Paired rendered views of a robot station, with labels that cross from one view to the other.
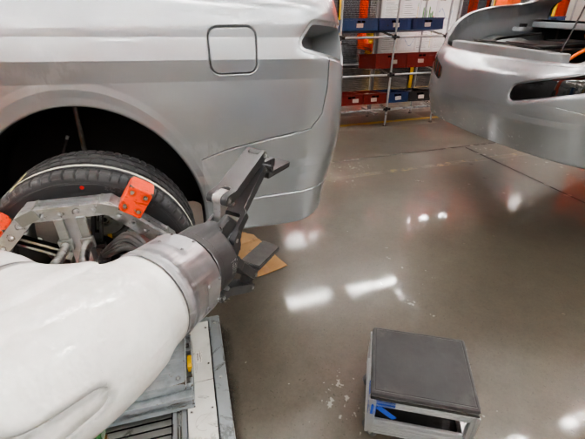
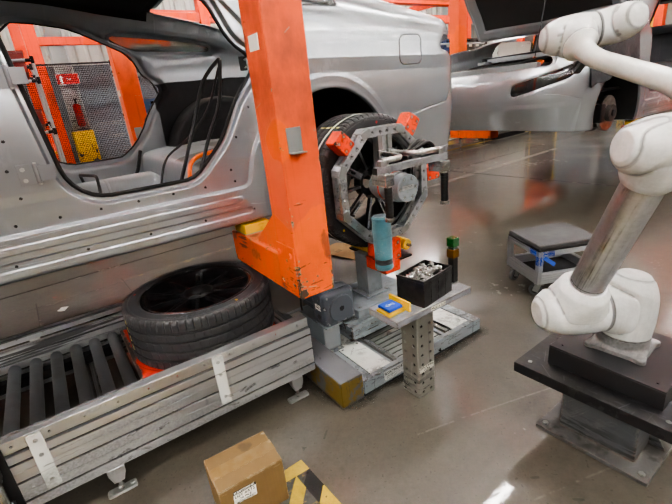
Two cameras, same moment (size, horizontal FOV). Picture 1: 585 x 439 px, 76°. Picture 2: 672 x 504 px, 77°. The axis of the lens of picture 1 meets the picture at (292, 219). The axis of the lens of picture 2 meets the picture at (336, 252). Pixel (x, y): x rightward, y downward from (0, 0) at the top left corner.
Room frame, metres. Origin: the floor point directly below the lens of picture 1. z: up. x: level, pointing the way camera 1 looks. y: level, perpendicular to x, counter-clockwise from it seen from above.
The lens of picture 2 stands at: (-0.91, 1.50, 1.28)
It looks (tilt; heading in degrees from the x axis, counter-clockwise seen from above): 20 degrees down; 342
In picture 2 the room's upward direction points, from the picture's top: 6 degrees counter-clockwise
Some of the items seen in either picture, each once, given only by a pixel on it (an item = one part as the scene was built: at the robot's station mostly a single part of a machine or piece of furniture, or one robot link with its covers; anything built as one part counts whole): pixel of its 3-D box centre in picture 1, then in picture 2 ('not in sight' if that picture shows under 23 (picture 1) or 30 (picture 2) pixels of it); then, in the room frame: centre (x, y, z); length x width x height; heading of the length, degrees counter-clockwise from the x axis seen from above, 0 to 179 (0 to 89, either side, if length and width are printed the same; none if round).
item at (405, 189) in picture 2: not in sight; (392, 185); (0.88, 0.62, 0.85); 0.21 x 0.14 x 0.14; 15
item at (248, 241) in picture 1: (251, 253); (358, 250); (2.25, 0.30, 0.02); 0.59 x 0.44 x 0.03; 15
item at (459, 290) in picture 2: not in sight; (421, 300); (0.51, 0.70, 0.44); 0.43 x 0.17 x 0.03; 105
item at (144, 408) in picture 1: (136, 379); (368, 306); (1.10, 0.71, 0.13); 0.50 x 0.36 x 0.10; 105
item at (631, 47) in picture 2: not in sight; (605, 53); (2.16, -2.16, 1.36); 0.71 x 0.30 x 0.51; 105
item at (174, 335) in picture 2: not in sight; (202, 309); (1.04, 1.58, 0.39); 0.66 x 0.66 x 0.24
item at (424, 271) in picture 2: not in sight; (424, 281); (0.51, 0.68, 0.52); 0.20 x 0.14 x 0.13; 114
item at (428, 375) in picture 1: (414, 391); (551, 258); (1.02, -0.52, 0.17); 0.43 x 0.36 x 0.34; 78
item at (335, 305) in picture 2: not in sight; (319, 305); (1.03, 1.01, 0.26); 0.42 x 0.18 x 0.35; 15
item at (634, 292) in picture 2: not in sight; (627, 302); (-0.02, 0.23, 0.53); 0.18 x 0.16 x 0.22; 74
